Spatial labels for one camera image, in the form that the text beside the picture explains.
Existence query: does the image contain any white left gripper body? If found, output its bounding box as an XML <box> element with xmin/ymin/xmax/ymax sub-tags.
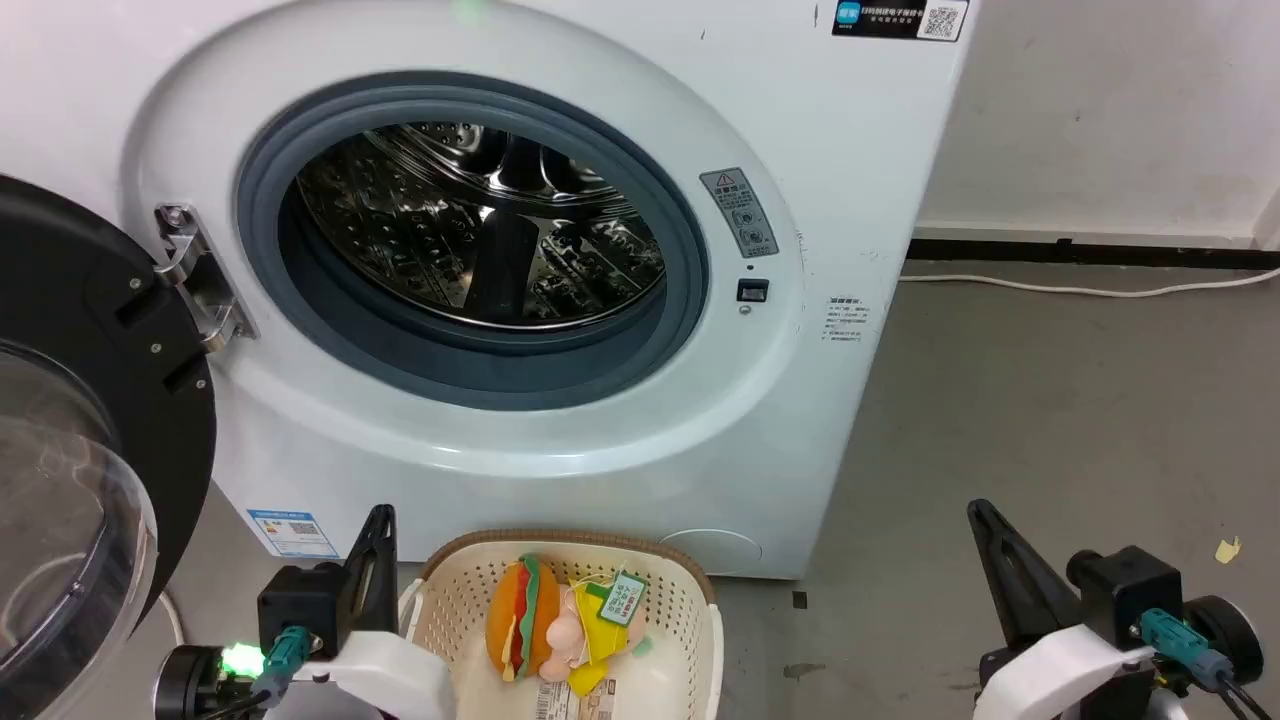
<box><xmin>263</xmin><ymin>630</ymin><xmax>458</xmax><ymax>720</ymax></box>

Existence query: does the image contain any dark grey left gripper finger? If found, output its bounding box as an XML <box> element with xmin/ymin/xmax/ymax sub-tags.
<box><xmin>337</xmin><ymin>504</ymin><xmax>399</xmax><ymax>642</ymax></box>

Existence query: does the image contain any small printed text sticker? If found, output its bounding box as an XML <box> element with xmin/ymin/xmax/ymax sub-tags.
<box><xmin>823</xmin><ymin>296</ymin><xmax>873</xmax><ymax>345</ymax></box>

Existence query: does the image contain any white front-load washing machine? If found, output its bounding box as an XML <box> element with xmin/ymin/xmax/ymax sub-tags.
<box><xmin>0</xmin><ymin>0</ymin><xmax>984</xmax><ymax>581</ymax></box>

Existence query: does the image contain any stainless steel washer drum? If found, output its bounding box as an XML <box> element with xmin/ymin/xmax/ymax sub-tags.
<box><xmin>296</xmin><ymin>121</ymin><xmax>668</xmax><ymax>332</ymax></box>

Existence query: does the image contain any black wall baseboard strip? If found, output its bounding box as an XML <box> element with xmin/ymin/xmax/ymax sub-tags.
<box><xmin>906</xmin><ymin>238</ymin><xmax>1280</xmax><ymax>271</ymax></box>

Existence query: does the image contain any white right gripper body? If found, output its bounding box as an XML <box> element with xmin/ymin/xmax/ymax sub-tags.
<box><xmin>973</xmin><ymin>620</ymin><xmax>1163</xmax><ymax>720</ymax></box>

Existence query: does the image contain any green and white tea-bag tag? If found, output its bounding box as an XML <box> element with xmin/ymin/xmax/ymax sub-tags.
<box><xmin>597</xmin><ymin>569</ymin><xmax>649</xmax><ymax>629</ymax></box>

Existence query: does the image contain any blue energy rating sticker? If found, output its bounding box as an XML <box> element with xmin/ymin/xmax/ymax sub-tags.
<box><xmin>246</xmin><ymin>509</ymin><xmax>340</xmax><ymax>559</ymax></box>

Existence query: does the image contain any yellow and pink plush toy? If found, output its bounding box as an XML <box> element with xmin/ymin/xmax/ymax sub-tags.
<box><xmin>539</xmin><ymin>572</ymin><xmax>653</xmax><ymax>699</ymax></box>

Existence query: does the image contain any chrome door hinge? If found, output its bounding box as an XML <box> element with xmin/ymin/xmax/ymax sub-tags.
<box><xmin>153</xmin><ymin>203</ymin><xmax>259</xmax><ymax>353</ymax></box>

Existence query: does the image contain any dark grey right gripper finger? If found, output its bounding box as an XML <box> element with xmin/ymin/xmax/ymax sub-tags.
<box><xmin>966</xmin><ymin>497</ymin><xmax>1088</xmax><ymax>651</ymax></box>

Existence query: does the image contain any cream plastic laundry basket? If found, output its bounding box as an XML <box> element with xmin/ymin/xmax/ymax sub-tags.
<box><xmin>399</xmin><ymin>529</ymin><xmax>725</xmax><ymax>720</ymax></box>

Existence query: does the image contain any plush hamburger toy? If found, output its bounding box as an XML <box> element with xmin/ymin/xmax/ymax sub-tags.
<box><xmin>485</xmin><ymin>554</ymin><xmax>564</xmax><ymax>684</ymax></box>

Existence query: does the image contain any black QR code label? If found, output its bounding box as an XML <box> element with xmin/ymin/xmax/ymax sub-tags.
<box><xmin>832</xmin><ymin>0</ymin><xmax>970</xmax><ymax>43</ymax></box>

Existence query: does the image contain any grey rubber door gasket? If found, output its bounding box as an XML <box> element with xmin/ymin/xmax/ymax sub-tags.
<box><xmin>236</xmin><ymin>72</ymin><xmax>711</xmax><ymax>412</ymax></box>

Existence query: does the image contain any long white floor cable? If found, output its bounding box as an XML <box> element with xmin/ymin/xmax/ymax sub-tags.
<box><xmin>897</xmin><ymin>266</ymin><xmax>1280</xmax><ymax>300</ymax></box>

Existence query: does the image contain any round drain filter cover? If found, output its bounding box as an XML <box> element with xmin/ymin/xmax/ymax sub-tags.
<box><xmin>659</xmin><ymin>529</ymin><xmax>764</xmax><ymax>577</ymax></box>

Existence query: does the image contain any black round washer door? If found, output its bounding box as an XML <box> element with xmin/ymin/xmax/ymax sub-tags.
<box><xmin>0</xmin><ymin>174</ymin><xmax>218</xmax><ymax>720</ymax></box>

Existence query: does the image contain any left teal plug black cable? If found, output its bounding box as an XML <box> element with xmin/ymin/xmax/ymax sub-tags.
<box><xmin>205</xmin><ymin>625</ymin><xmax>313</xmax><ymax>720</ymax></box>

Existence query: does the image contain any right teal plug black cable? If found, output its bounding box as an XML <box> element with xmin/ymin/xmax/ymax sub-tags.
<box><xmin>1139</xmin><ymin>607</ymin><xmax>1273</xmax><ymax>720</ymax></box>

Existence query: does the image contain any grey warning sticker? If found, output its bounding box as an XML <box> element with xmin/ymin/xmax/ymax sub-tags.
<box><xmin>699</xmin><ymin>167</ymin><xmax>780</xmax><ymax>260</ymax></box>

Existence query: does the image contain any teal plug black cable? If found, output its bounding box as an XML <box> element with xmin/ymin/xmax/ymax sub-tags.
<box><xmin>1139</xmin><ymin>607</ymin><xmax>1273</xmax><ymax>720</ymax></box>
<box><xmin>205</xmin><ymin>625</ymin><xmax>313</xmax><ymax>720</ymax></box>

